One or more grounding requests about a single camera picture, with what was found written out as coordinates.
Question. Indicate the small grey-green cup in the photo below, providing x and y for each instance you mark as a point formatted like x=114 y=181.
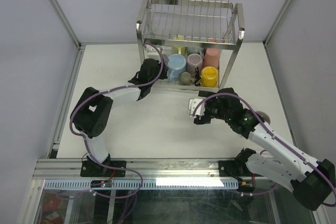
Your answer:
x=186 y=79

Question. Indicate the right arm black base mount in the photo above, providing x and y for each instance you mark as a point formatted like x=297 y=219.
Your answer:
x=236 y=167

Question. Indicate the tall pink cup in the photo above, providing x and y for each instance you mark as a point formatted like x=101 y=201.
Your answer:
x=212 y=58

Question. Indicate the light blue ribbed mug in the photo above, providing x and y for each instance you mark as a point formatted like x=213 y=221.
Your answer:
x=176 y=66

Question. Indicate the pale yellow-green mug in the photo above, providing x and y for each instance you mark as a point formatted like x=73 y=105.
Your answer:
x=178 y=50

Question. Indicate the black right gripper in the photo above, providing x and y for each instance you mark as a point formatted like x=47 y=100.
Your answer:
x=205 y=119

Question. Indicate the lilac mug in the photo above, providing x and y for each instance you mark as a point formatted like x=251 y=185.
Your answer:
x=194 y=62
x=264 y=115

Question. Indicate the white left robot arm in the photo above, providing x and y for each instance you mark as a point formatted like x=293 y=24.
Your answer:
x=90 y=116

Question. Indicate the yellow enamel mug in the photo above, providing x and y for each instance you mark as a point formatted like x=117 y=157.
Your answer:
x=207 y=77

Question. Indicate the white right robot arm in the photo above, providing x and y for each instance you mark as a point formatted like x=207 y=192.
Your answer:
x=310 y=180

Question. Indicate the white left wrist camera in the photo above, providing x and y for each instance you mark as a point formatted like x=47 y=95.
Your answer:
x=150 y=49

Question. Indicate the stainless steel dish rack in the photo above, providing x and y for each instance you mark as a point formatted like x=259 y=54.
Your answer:
x=158 y=21

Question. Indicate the blue-grey speckled jug mug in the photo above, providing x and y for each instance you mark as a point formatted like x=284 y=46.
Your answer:
x=165 y=58

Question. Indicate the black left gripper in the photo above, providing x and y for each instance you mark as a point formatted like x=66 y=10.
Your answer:
x=164 y=73

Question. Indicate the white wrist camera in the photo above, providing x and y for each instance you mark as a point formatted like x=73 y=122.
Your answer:
x=150 y=49
x=196 y=107

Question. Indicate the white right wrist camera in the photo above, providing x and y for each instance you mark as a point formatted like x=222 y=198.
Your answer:
x=196 y=107

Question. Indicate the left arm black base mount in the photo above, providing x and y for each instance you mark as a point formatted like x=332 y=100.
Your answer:
x=91 y=169

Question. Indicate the aluminium mounting rail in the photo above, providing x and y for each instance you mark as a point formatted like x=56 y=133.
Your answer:
x=149 y=168

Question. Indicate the slotted grey cable duct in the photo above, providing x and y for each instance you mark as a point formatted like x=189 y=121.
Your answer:
x=173 y=183

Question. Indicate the dark speckled grey mug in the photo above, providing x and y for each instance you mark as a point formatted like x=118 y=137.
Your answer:
x=194 y=50

